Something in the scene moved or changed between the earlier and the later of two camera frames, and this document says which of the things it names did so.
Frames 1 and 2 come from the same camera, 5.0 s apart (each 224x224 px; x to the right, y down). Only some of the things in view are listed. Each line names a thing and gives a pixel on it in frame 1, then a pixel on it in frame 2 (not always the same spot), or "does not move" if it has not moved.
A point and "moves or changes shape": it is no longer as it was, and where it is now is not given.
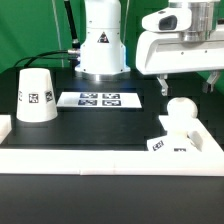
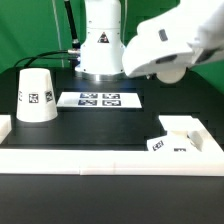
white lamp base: x=183 y=135 does not move
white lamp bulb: x=181 y=112 moves or changes shape
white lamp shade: x=35 y=100 does not move
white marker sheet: x=102 y=99 does not move
